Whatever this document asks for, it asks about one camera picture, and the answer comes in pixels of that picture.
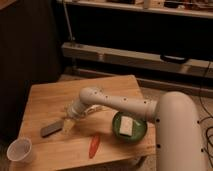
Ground white sponge block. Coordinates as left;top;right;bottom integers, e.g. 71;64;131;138
119;116;133;136

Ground yellow cheese wedge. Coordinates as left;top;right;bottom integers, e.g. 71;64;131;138
62;118;75;134

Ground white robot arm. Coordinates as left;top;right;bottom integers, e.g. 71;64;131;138
67;87;206;171

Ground metal pole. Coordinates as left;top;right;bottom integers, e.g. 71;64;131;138
62;0;75;46

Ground black floor cables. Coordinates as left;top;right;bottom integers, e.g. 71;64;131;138
198;61;213;159

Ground grey metal shelf rail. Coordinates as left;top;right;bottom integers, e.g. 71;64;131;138
61;42;209;76

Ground dark grey eraser block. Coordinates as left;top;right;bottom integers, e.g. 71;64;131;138
40;120;63;138

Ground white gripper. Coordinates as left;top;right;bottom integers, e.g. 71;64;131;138
66;99;88;120

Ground black handle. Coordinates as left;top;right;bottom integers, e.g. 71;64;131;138
160;54;189;64

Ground orange carrot toy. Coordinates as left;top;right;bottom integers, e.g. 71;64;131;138
89;134;100;159

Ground upper shelf board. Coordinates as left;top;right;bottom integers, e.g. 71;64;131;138
56;0;213;19

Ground wooden table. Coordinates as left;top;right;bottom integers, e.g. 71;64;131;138
9;75;155;171

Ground green bowl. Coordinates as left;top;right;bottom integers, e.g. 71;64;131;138
112;112;148;143

